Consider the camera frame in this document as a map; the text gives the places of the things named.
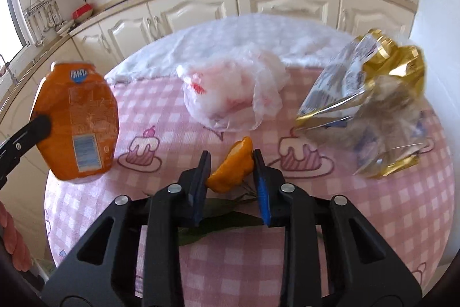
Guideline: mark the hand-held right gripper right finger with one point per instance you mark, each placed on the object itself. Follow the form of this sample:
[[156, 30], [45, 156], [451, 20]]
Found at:
[[261, 193]]

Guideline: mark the sink faucet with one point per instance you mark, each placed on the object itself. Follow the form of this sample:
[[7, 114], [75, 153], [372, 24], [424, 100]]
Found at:
[[7, 68]]

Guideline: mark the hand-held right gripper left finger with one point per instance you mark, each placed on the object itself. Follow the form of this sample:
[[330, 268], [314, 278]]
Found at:
[[199, 201]]

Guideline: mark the pink checkered tablecloth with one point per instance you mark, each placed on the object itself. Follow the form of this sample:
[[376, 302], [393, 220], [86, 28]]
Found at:
[[161, 112]]

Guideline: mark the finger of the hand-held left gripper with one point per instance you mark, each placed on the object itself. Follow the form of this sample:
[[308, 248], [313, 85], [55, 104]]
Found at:
[[25, 138]]

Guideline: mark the window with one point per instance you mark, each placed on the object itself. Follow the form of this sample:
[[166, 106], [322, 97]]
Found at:
[[9, 15]]

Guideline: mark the metal utensil rack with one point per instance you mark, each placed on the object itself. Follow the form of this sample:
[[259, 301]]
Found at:
[[43, 15]]

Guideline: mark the red bowl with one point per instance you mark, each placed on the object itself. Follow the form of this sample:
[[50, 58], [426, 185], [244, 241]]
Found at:
[[83, 12]]

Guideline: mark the orange peel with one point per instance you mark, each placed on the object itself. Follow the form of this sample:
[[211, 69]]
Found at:
[[231, 166]]

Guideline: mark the white bowls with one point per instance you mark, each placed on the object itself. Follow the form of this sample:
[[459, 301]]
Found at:
[[66, 28]]

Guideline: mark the crushed orange soda bottle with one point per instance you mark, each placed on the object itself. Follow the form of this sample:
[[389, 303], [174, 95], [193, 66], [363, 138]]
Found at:
[[79, 120]]

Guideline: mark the gold and clear plastic bag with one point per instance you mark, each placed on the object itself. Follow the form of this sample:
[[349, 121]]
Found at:
[[363, 105]]

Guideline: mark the white plastic bag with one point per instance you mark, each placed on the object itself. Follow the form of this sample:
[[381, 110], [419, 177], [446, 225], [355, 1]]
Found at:
[[230, 91]]

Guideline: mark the green leaves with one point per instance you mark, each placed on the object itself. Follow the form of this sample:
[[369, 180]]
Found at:
[[219, 220]]

